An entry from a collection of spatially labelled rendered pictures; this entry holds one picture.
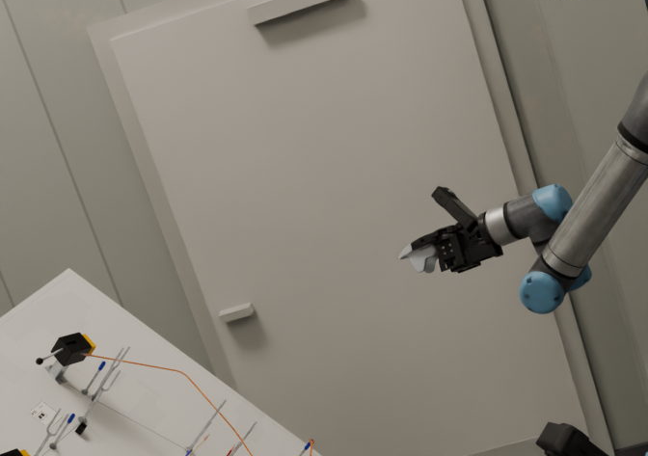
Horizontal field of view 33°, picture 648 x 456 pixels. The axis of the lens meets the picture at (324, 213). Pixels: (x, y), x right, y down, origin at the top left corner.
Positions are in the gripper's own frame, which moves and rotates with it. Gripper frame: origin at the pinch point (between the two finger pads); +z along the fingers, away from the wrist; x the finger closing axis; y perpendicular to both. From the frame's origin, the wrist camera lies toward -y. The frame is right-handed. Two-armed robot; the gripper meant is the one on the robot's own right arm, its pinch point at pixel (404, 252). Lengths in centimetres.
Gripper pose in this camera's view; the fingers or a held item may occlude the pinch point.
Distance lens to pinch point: 216.6
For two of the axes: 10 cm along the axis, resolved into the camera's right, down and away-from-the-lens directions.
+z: -7.8, 3.4, 5.2
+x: 5.8, 0.9, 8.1
